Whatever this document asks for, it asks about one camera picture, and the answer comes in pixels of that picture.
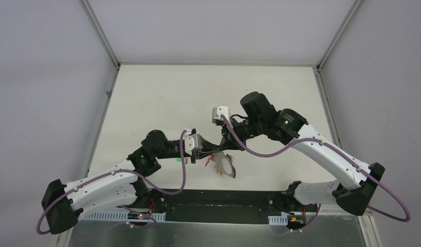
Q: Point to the left controller board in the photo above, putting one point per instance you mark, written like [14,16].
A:
[139,215]

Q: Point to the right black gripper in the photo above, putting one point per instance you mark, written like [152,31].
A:
[228,141]

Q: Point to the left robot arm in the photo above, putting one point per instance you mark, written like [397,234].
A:
[65,204]

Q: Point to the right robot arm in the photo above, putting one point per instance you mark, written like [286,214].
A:
[353,186]

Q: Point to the large keyring with keys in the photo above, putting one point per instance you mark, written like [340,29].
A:
[223,164]

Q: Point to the aluminium frame rail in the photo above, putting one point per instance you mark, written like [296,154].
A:
[270,202]

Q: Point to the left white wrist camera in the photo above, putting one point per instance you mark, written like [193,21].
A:
[192,142]

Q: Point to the controller board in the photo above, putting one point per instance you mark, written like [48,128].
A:
[295,223]
[139,215]

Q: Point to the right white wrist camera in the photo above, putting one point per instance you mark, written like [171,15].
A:
[218,113]

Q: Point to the right controller board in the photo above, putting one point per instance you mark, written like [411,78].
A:
[295,223]

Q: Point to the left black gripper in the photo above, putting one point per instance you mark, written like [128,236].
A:
[203,153]

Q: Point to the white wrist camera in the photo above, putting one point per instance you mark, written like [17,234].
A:
[192,142]
[218,113]

